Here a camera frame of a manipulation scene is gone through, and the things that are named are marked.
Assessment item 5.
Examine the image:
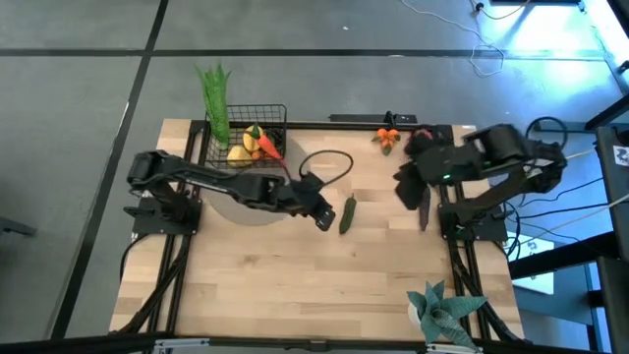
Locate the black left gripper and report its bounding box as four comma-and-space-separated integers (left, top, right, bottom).
286, 170, 338, 233

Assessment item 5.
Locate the dark green cucumber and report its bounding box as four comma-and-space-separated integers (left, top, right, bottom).
338, 193, 359, 236

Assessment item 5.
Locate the orange carrot with green leaves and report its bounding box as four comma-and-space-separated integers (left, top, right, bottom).
249, 124, 288, 167

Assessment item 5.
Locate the yellow lumpy fruit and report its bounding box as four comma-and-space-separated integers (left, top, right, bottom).
226, 144, 254, 170

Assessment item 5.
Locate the green leafy vegetable stalk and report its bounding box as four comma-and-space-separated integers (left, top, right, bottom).
195, 62, 234, 151

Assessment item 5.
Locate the grey round mat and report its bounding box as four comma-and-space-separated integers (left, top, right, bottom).
201, 135, 313, 228

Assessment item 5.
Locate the artificial potted succulent plant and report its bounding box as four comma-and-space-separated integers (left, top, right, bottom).
405, 279, 489, 353

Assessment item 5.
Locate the white sheet on floor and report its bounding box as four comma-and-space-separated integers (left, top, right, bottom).
510, 234, 555, 296

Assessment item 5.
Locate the black metal stand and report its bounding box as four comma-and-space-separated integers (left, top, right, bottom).
508, 90, 629, 354

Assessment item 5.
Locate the black furniture leg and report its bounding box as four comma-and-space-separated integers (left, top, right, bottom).
0, 215, 38, 238

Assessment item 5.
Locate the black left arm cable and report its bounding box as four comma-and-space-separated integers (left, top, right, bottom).
297, 148, 356, 191

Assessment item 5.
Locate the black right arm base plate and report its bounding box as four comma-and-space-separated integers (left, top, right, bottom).
437, 202, 509, 243

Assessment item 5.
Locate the black aluminium frame rail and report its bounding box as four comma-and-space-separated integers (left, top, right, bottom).
189, 119, 456, 132
117, 120, 207, 340
431, 125, 525, 343
0, 333, 629, 354

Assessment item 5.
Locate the black wire basket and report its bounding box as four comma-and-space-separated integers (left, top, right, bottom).
203, 102, 288, 171

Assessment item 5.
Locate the white floor cable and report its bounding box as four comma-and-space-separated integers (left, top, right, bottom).
400, 0, 507, 79

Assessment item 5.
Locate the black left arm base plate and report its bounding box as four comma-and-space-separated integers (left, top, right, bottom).
122, 195, 203, 237

